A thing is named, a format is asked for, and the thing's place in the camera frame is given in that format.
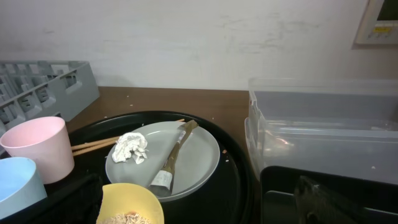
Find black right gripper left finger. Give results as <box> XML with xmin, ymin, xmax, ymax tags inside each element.
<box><xmin>1</xmin><ymin>174</ymin><xmax>103</xmax><ymax>224</ymax></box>

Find food scraps rice and nuts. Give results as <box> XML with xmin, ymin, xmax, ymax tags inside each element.
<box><xmin>99</xmin><ymin>213</ymin><xmax>151</xmax><ymax>224</ymax></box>

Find white wall control panel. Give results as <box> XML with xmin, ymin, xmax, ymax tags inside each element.
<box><xmin>354</xmin><ymin>0</ymin><xmax>397</xmax><ymax>45</ymax></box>

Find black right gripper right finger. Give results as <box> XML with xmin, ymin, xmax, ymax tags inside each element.
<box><xmin>294</xmin><ymin>175</ymin><xmax>367</xmax><ymax>224</ymax></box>

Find grey plastic dishwasher rack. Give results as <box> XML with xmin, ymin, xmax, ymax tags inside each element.
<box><xmin>1</xmin><ymin>60</ymin><xmax>100</xmax><ymax>134</ymax></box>

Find black rectangular food tray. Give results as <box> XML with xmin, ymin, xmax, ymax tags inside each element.
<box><xmin>260</xmin><ymin>166</ymin><xmax>397</xmax><ymax>224</ymax></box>

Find light blue plastic cup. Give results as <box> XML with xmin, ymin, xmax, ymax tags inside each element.
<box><xmin>1</xmin><ymin>157</ymin><xmax>47</xmax><ymax>219</ymax></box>

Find yellow plastic bowl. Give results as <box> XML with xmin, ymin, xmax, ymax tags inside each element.
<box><xmin>96</xmin><ymin>183</ymin><xmax>164</xmax><ymax>224</ymax></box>

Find clear plastic waste bin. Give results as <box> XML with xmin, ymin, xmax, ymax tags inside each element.
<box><xmin>244</xmin><ymin>78</ymin><xmax>397</xmax><ymax>184</ymax></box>

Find white tissue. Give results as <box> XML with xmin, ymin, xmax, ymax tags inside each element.
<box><xmin>111</xmin><ymin>132</ymin><xmax>147</xmax><ymax>164</ymax></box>

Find pink plastic cup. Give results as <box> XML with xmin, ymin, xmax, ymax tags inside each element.
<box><xmin>1</xmin><ymin>116</ymin><xmax>75</xmax><ymax>184</ymax></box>

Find wooden chopstick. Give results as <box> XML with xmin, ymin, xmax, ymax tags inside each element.
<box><xmin>73</xmin><ymin>140</ymin><xmax>116</xmax><ymax>156</ymax></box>
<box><xmin>71</xmin><ymin>118</ymin><xmax>185</xmax><ymax>152</ymax></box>

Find grey round plate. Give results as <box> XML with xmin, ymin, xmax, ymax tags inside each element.
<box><xmin>105</xmin><ymin>121</ymin><xmax>220</xmax><ymax>202</ymax></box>

